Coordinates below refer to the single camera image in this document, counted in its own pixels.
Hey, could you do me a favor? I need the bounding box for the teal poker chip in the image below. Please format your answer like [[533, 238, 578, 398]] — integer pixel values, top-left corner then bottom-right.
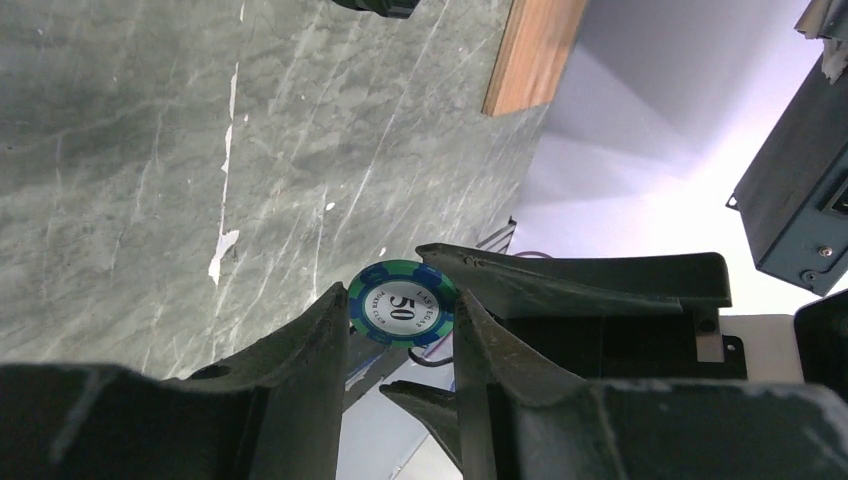
[[348, 260, 459, 348]]

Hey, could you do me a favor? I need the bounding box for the dark teal rack server box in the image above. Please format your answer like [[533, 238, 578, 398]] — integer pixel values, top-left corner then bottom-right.
[[725, 0, 848, 297]]

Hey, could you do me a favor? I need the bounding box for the black poker set case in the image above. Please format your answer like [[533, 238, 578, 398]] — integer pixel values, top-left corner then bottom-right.
[[333, 0, 420, 19]]

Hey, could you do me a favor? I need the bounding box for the wooden board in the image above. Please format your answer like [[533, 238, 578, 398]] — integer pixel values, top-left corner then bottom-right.
[[482, 0, 589, 117]]

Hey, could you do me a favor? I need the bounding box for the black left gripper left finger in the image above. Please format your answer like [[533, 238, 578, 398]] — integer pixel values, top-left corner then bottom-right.
[[1, 284, 349, 479]]

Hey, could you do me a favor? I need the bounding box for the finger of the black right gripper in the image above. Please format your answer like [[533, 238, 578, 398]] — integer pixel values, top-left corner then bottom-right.
[[379, 380, 463, 472]]

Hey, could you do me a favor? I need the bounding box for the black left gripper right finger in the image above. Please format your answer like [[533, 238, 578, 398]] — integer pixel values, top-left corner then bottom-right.
[[454, 293, 847, 479]]

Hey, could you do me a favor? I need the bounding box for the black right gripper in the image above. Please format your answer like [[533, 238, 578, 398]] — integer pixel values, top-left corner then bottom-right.
[[416, 243, 748, 380]]

